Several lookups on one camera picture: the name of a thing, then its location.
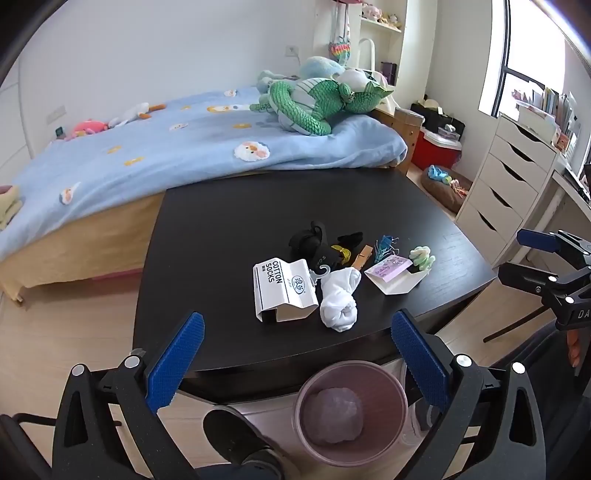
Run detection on bed with blue blanket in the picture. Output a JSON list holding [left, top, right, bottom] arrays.
[[0, 85, 409, 264]]

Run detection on pink plush toy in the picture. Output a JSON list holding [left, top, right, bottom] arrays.
[[65, 119, 110, 141]]

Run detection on white wall shelf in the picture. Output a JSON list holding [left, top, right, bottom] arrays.
[[359, 0, 408, 34]]

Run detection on green dragon plush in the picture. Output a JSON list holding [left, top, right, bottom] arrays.
[[249, 76, 397, 137]]

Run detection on row of books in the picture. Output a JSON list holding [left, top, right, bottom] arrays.
[[512, 85, 583, 153]]

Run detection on white folded paper box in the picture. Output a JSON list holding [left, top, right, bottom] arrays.
[[364, 253, 432, 295]]

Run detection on window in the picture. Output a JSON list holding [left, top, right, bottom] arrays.
[[480, 0, 591, 118]]

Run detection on white sock packaging card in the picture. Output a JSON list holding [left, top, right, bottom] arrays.
[[252, 257, 320, 324]]

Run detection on light blue plush toy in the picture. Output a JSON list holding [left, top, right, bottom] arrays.
[[299, 56, 346, 80]]

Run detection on person's right hand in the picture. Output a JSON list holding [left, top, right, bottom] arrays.
[[566, 329, 583, 368]]

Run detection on black sock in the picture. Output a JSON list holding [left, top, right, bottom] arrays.
[[288, 220, 340, 275]]

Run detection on wooden nightstand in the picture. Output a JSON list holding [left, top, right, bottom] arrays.
[[374, 106, 426, 175]]

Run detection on person's black shoe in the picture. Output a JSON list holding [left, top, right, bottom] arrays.
[[203, 406, 279, 480]]

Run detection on wooden clothespin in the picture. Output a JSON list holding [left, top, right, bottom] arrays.
[[351, 244, 375, 271]]

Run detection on wooden bed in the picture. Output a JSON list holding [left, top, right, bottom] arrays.
[[0, 106, 411, 305]]

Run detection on purple card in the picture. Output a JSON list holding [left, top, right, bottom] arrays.
[[369, 256, 413, 280]]

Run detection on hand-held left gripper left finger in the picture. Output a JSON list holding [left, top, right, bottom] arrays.
[[52, 311, 206, 480]]

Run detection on black bag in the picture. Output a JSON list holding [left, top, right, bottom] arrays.
[[411, 102, 465, 136]]

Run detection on rainbow crochet bag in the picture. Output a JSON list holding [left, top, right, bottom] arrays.
[[328, 41, 354, 65]]

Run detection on green white hair scrunchie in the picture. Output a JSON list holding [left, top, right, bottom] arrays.
[[410, 246, 436, 273]]

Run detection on white desk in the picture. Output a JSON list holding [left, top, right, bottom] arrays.
[[549, 157, 591, 234]]

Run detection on folded beige towels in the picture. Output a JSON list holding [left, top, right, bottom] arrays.
[[0, 185, 23, 232]]

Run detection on pink trash bin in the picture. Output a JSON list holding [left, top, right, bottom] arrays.
[[294, 361, 410, 467]]

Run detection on white chair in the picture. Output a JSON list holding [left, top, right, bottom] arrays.
[[358, 39, 378, 73]]

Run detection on white drawer cabinet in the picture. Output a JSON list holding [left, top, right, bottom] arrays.
[[455, 113, 562, 268]]

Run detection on white plush toy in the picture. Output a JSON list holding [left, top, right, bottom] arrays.
[[339, 68, 389, 90]]

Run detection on white wardrobe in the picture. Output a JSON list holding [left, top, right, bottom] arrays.
[[0, 46, 34, 174]]

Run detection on white goose plush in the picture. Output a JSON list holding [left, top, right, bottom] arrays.
[[108, 102, 167, 128]]

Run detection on crumpled plastic bag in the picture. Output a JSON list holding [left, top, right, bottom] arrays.
[[308, 388, 365, 446]]

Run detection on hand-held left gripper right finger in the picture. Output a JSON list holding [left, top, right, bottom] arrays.
[[391, 308, 549, 480]]

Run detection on brown pet bed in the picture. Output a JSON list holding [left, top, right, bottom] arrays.
[[421, 168, 473, 214]]

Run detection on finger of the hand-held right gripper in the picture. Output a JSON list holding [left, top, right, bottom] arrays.
[[516, 228, 591, 269], [497, 261, 575, 298]]

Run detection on white rolled socks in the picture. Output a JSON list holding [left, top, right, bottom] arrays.
[[318, 268, 362, 332]]

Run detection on red storage box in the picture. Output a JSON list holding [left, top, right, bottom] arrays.
[[411, 129, 463, 171]]

